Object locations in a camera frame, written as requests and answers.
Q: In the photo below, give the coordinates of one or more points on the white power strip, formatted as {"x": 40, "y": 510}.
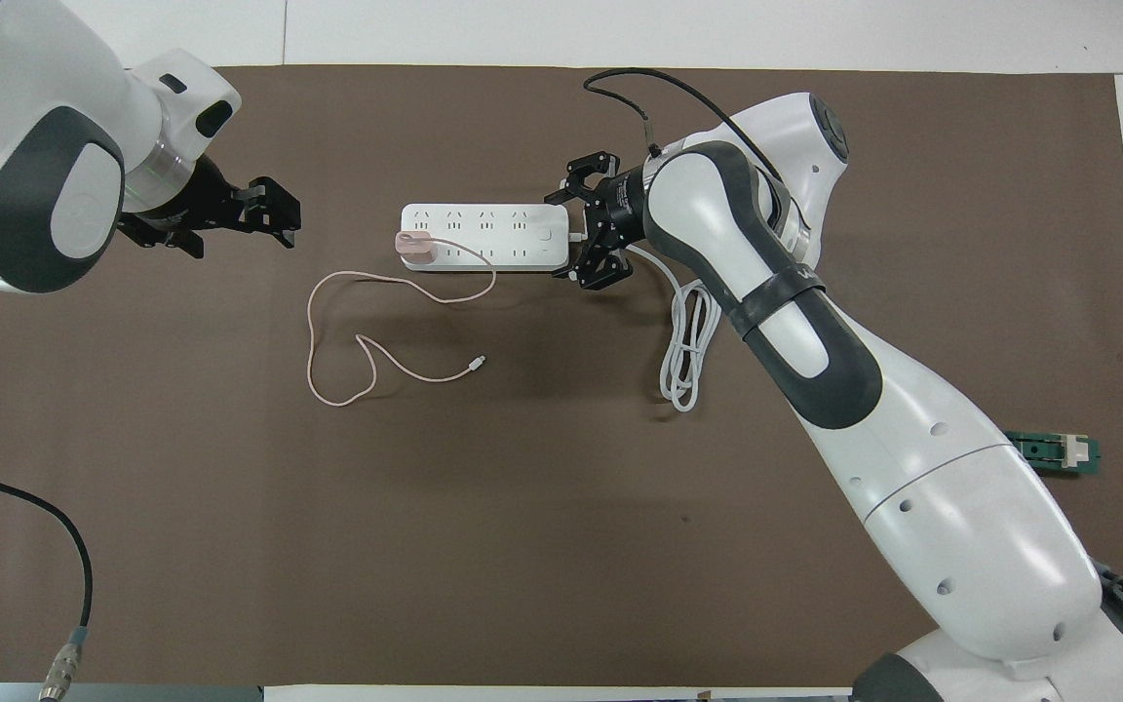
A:
{"x": 493, "y": 234}

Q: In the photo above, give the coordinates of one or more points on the brown table mat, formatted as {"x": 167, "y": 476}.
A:
{"x": 484, "y": 546}

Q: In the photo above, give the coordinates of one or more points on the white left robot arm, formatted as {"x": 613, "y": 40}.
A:
{"x": 6, "y": 107}

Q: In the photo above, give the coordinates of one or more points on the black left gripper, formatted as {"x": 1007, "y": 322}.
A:
{"x": 196, "y": 210}

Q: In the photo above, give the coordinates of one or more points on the green knife switch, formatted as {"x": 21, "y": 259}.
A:
{"x": 1059, "y": 453}

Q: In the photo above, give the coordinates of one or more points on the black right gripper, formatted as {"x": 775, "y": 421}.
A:
{"x": 620, "y": 210}

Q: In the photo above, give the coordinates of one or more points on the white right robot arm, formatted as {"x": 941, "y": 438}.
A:
{"x": 922, "y": 458}

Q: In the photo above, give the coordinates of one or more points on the pink charger plug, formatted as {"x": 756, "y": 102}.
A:
{"x": 416, "y": 250}

